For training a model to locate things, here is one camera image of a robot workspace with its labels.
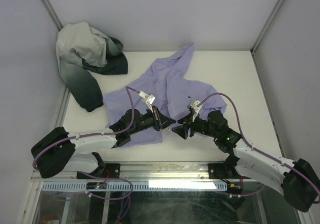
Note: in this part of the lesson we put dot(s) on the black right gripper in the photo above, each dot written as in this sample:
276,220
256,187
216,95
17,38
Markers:
155,120

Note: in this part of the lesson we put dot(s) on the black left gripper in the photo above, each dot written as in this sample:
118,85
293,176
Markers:
197,125

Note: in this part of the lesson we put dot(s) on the lavender purple jacket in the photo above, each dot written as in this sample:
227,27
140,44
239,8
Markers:
165,80

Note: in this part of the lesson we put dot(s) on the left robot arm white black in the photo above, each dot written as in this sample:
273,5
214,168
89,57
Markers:
61,150

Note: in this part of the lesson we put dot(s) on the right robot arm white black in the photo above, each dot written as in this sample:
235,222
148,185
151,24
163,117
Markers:
296,181

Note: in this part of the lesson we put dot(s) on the grey and dark green jacket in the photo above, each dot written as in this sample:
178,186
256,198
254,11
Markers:
82,50

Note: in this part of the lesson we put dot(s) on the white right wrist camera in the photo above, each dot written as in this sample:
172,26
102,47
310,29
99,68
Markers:
194,107

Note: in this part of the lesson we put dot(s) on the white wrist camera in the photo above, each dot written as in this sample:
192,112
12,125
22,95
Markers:
194,107
148,99

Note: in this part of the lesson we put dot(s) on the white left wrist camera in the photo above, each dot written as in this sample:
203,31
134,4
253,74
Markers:
148,99

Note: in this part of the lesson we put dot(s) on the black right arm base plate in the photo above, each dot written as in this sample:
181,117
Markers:
229,171

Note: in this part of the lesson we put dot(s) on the aluminium mounting rail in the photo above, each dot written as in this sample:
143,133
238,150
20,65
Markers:
134,171

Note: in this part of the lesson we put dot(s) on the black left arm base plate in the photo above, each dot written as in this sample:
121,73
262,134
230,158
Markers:
109,170

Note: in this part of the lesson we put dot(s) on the aluminium right corner post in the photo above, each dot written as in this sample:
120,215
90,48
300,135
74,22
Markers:
272,16

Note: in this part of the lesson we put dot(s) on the aluminium corner post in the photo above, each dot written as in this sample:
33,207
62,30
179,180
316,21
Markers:
272,16
52,14

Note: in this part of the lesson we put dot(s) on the grey slotted cable duct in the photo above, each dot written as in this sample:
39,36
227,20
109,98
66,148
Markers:
153,185

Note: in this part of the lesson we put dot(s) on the aluminium left corner post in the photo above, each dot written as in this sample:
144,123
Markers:
52,14

